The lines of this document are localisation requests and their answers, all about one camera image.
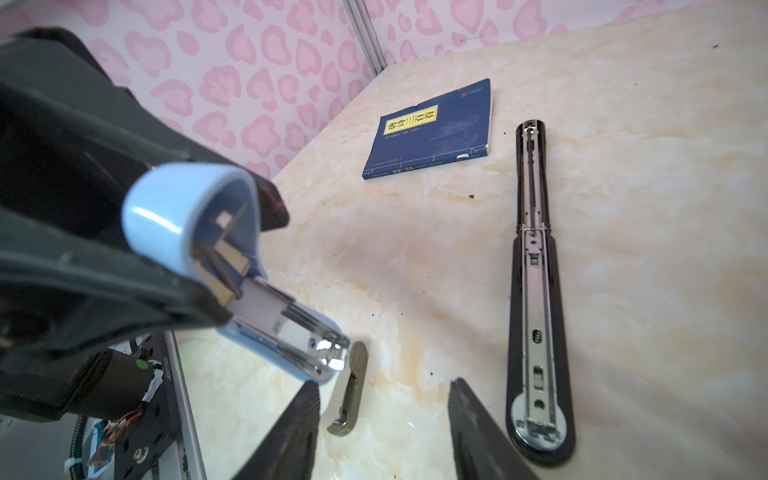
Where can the light blue mini stapler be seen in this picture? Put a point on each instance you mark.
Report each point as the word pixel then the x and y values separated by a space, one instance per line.
pixel 222 258

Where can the black long stapler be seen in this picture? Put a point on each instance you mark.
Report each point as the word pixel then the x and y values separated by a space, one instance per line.
pixel 539 413

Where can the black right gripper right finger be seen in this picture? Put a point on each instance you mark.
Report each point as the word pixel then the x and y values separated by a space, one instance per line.
pixel 481 451

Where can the grey white mini stapler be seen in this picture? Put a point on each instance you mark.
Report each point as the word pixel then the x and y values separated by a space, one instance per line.
pixel 341 414

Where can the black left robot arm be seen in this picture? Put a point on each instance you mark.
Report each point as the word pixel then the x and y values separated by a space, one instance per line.
pixel 72 145

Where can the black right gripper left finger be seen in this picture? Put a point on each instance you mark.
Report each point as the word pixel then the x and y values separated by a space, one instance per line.
pixel 288 450

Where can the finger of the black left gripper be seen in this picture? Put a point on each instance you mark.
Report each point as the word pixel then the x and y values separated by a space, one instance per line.
pixel 63 296
pixel 81 157

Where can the blue book yellow label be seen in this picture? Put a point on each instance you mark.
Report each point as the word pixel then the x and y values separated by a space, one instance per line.
pixel 449 128

